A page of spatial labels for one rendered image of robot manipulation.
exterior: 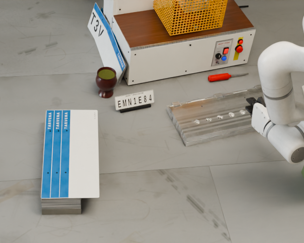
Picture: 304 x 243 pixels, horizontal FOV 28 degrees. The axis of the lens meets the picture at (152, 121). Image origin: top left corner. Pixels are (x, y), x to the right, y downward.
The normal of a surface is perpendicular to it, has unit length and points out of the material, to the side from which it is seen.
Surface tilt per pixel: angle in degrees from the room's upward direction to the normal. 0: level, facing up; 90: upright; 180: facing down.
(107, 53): 69
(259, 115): 90
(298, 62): 102
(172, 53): 90
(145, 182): 0
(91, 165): 0
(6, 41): 0
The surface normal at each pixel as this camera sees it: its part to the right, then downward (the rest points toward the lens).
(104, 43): -0.86, -0.11
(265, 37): 0.09, -0.68
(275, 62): -0.44, 0.39
